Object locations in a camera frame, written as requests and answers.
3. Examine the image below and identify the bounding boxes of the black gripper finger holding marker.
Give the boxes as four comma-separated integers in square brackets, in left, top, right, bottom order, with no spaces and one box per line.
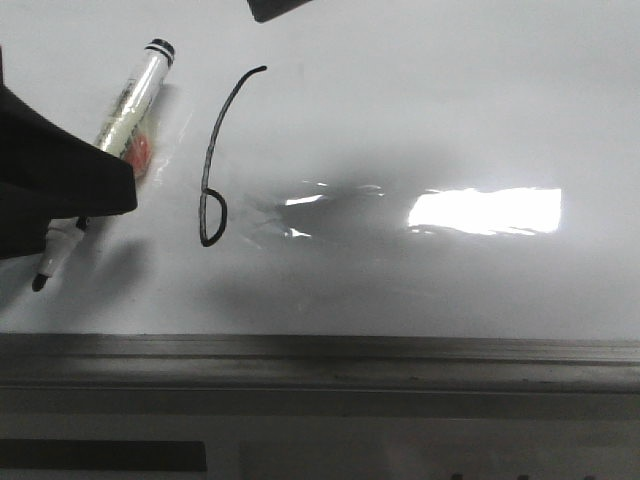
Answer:
[0,82,139,261]

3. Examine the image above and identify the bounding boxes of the white whiteboard marker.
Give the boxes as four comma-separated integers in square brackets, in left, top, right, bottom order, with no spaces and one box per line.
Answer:
[32,38,175,292]

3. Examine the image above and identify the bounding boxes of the white whiteboard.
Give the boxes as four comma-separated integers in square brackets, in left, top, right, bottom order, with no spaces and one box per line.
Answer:
[1,1,639,413]

